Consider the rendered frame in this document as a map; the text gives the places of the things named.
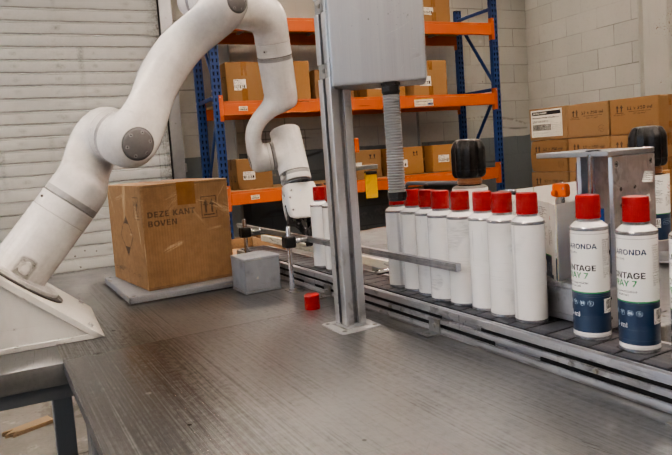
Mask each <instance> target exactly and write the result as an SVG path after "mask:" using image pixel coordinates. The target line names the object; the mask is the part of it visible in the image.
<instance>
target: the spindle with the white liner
mask: <svg viewBox="0 0 672 455"><path fill-rule="evenodd" d="M451 166H452V175H453V177H454V178H458V179H457V184H458V185H457V186H454V187H453V188H452V191H456V190H468V191H469V204H470V209H469V211H471V212H472V213H473V210H472V209H473V206H472V192H473V191H482V190H488V186H487V185H484V184H481V183H482V178H481V177H483V176H485V174H486V157H485V146H484V144H483V142H482V140H480V139H476V138H470V139H460V140H456V141H454V142H453V144H452V147H451Z"/></svg>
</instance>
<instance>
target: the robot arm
mask: <svg viewBox="0 0 672 455"><path fill-rule="evenodd" d="M177 4H178V7H179V9H180V11H181V12H182V13H183V14H184V15H183V16H182V17H181V18H180V19H179V20H177V21H176V22H175V23H174V24H172V25H171V26H170V27H169V28H168V29H167V30H166V31H165V32H164V33H163V34H162V35H161V36H160V37H159V38H158V40H157V41H156V42H155V44H154V45H153V47H152V48H151V50H150V51H149V52H148V54H147V56H146V57H145V59H144V60H143V62H142V64H141V66H140V68H139V70H138V72H137V75H136V78H135V81H134V84H133V87H132V90H131V92H130V95H129V97H128V99H127V100H126V102H125V103H124V105H123V106H122V108H121V109H117V108H113V107H99V108H95V109H93V110H91V111H90V112H88V113H87V114H86V115H84V116H83V117H82V118H81V119H80V120H79V122H78V123H77V124H76V126H75V127H74V129H73V131H72V133H71V135H70V137H69V140H68V142H67V145H66V148H65V151H64V155H63V158H62V161H61V163H60V166H59V167H58V169H57V171H56V172H55V173H54V175H53V176H52V177H51V179H50V180H49V181H48V182H47V184H46V185H45V186H44V188H43V189H42V190H41V192H40V193H39V194H38V196H37V197H36V198H35V200H34V201H33V202H32V204H31V205H30V206H29V207H28V209H27V210H26V211H25V213H24V214H23V215H22V217H21V218H20V219H19V221H18V222H17V223H16V225H15V226H14V227H13V229H12V230H11V231H10V232H9V234H8V235H7V236H6V238H5V239H4V240H3V242H2V243H1V244H0V272H1V273H3V274H5V275H6V276H8V277H10V278H11V279H13V280H15V281H17V282H18V283H20V284H22V285H24V286H27V287H28V288H30V289H32V290H34V291H36V292H38V293H41V294H43V295H46V296H48V297H52V298H57V297H58V292H57V291H56V290H55V289H54V288H52V287H51V286H50V285H49V284H47V281H48V280H49V279H50V277H51V276H52V275H53V273H54V272H55V270H56V269H57V268H58V266H59V265H60V264H61V262H62V261H63V259H64V258H65V257H66V255H67V254H68V253H69V251H70V250H71V248H72V247H73V246H74V244H75V243H76V242H77V240H78V239H79V237H80V236H81V235H82V233H83V232H84V231H85V229H86V228H87V227H88V225H89V224H90V223H91V221H92V220H93V218H94V217H95V216H96V214H97V213H98V211H99V210H100V209H101V207H102V206H103V204H104V202H105V200H106V198H107V194H108V184H109V178H110V174H111V171H112V169H113V166H114V165H116V166H119V167H123V168H135V167H139V166H142V165H144V164H145V163H147V162H148V161H149V160H150V159H151V158H152V157H153V156H154V155H155V153H156V152H157V150H158V148H159V146H160V144H161V141H162V138H163V136H164V133H165V129H166V126H167V123H168V119H169V115H170V111H171V108H172V105H173V103H174V100H175V98H176V95H177V93H178V91H179V89H180V88H181V86H182V84H183V83H184V81H185V80H186V78H187V77H188V75H189V74H190V73H191V71H192V70H193V68H194V67H195V65H196V64H197V63H198V62H199V60H200V59H201V58H202V57H203V56H204V55H205V54H206V53H207V52H208V51H209V50H210V49H212V48H213V47H214V46H215V45H217V44H218V43H219V42H221V41H222V40H223V39H224V38H226V37H227V36H228V35H229V34H231V33H232V32H233V31H234V30H235V29H239V30H245V31H249V32H252V33H253V36H254V41H255V47H256V53H257V59H258V65H259V70H260V76H261V82H262V87H263V93H264V99H263V101H262V103H261V104H260V106H259V107H258V108H257V109H256V111H255V112H254V113H253V115H252V116H251V118H250V120H249V122H248V125H247V128H246V133H245V143H246V150H247V155H248V160H249V164H250V167H251V169H252V170H253V171H254V172H266V171H271V170H278V172H279V176H280V181H281V185H282V186H283V187H282V203H283V210H284V215H285V218H286V221H287V225H288V226H291V227H296V228H297V229H299V230H300V232H301V233H302V234H303V235H307V236H312V226H311V212H310V204H311V203H312V202H313V201H314V200H313V191H312V188H313V187H316V185H315V183H314V182H313V181H310V180H311V174H310V170H309V165H308V161H307V157H306V153H305V149H304V145H303V140H302V136H301V132H300V128H299V126H297V125H294V124H286V125H281V126H278V127H276V128H274V129H273V130H272V131H271V132H270V137H271V142H269V143H262V140H261V135H262V131H263V129H264V127H265V126H266V124H267V123H268V122H269V121H270V120H271V119H273V118H274V117H276V116H278V115H280V114H282V113H284V112H286V111H288V110H290V109H292V108H293V107H295V106H296V104H297V100H298V97H297V88H296V81H295V73H294V66H293V58H292V51H291V44H290V37H289V30H288V24H287V18H286V14H285V11H284V9H283V7H282V5H281V4H280V3H279V2H278V1H277V0H177ZM46 188H47V189H46ZM65 200H66V201H65ZM84 212H85V213H84ZM92 217H93V218H92ZM305 221H307V225H306V222H305Z"/></svg>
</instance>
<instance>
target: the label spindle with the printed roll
mask: <svg viewBox="0 0 672 455"><path fill-rule="evenodd" d="M634 147H654V152H646V153H654V158H655V192H656V227H657V229H658V245H659V252H662V251H669V238H668V234H669V233H670V232H671V206H670V173H662V172H663V170H662V169H663V167H662V166H663V165H666V164H667V162H668V158H667V157H668V141H667V133H666V131H665V129H664V128H663V127H662V126H657V125H652V126H639V127H635V128H632V129H631V131H630V133H629V135H628V148H634Z"/></svg>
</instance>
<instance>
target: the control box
mask: <svg viewBox="0 0 672 455"><path fill-rule="evenodd" d="M326 8H327V22H328V36H329V51H330V65H331V79H332V86H333V87H334V88H335V89H338V90H342V89H351V90H363V89H375V88H382V86H381V84H380V83H383V82H390V81H399V82H400V85H399V87H400V86H413V85H423V84H425V82H426V80H427V61H426V44H425V26H424V9H423V0H326Z"/></svg>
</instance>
